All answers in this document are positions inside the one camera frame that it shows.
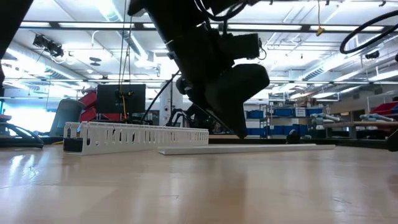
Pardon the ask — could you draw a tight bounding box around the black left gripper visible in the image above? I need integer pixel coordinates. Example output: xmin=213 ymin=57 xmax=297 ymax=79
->
xmin=175 ymin=63 xmax=271 ymax=140

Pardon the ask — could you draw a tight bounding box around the white duct cover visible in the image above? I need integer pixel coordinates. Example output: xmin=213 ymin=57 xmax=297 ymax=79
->
xmin=158 ymin=143 xmax=336 ymax=156

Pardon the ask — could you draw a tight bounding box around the white slotted cable duct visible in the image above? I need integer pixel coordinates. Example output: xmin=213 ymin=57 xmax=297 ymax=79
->
xmin=63 ymin=121 xmax=210 ymax=156

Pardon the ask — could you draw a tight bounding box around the black monitor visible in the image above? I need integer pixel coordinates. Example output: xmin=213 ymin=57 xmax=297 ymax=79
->
xmin=96 ymin=83 xmax=147 ymax=114

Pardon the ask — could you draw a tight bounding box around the red bin shelf rack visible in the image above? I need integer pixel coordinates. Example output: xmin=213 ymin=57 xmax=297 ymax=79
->
xmin=78 ymin=90 xmax=123 ymax=123

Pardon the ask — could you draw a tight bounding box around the grey waste bin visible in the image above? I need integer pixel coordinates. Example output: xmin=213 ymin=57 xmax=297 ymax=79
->
xmin=49 ymin=98 xmax=86 ymax=137

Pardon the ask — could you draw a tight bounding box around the black overhead light bar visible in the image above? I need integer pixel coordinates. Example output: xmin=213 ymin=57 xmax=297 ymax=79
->
xmin=18 ymin=20 xmax=398 ymax=32

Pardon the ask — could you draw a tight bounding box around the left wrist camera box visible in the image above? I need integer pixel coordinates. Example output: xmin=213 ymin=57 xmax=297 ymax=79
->
xmin=229 ymin=32 xmax=262 ymax=60

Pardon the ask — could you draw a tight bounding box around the black ceiling camera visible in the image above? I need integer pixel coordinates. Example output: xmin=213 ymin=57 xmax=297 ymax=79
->
xmin=32 ymin=33 xmax=65 ymax=59

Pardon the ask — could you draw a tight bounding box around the black cable loop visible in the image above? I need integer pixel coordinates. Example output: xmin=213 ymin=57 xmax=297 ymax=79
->
xmin=0 ymin=122 xmax=45 ymax=149

